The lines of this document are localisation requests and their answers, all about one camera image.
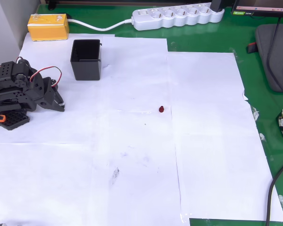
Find black perforated arm base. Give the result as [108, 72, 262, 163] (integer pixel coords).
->
[0, 110, 30, 131]

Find black square container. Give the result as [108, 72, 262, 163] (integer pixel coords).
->
[70, 39, 102, 81]

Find yellow cardboard box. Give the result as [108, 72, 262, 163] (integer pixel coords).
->
[27, 13, 70, 42]

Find white taped paper sheets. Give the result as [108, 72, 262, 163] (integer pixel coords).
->
[0, 32, 283, 226]

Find white power strip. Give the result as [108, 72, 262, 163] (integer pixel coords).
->
[131, 2, 225, 32]

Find green desk mat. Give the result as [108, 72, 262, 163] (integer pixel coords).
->
[36, 1, 283, 226]

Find black plug adapter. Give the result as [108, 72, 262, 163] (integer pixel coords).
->
[210, 0, 226, 13]

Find red black tag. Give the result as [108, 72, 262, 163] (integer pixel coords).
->
[246, 41, 258, 54]

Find grey laptop sleeve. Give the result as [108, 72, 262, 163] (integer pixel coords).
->
[254, 23, 283, 94]

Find black laptop screen with stickers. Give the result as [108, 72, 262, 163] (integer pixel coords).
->
[231, 0, 283, 18]

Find red white servo cable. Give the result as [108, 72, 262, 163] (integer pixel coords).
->
[29, 66, 63, 87]

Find white power cable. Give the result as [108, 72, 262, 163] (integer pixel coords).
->
[67, 18, 134, 32]

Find thick black cable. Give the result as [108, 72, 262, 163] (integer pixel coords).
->
[265, 156, 283, 226]

